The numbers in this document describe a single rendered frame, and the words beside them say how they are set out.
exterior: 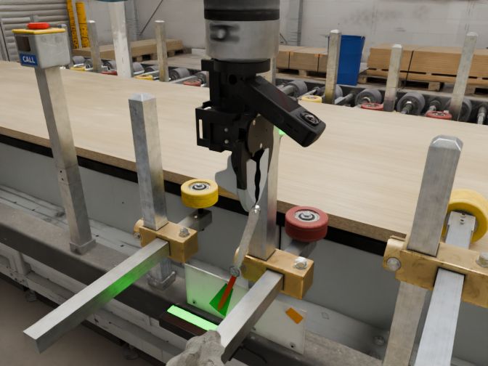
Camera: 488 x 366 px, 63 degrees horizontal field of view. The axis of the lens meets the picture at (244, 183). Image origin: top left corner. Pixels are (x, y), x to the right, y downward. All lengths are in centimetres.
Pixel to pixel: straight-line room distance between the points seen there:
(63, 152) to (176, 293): 40
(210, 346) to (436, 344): 26
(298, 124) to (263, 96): 5
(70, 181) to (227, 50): 62
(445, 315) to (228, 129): 33
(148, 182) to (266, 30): 42
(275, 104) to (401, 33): 737
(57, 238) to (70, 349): 78
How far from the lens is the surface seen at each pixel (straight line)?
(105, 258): 105
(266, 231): 67
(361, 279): 92
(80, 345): 187
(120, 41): 217
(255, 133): 52
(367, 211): 82
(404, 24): 782
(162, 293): 91
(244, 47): 48
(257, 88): 50
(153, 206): 81
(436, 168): 54
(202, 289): 83
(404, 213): 84
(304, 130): 48
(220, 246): 107
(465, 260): 61
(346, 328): 96
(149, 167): 78
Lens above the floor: 129
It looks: 25 degrees down
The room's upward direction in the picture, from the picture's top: straight up
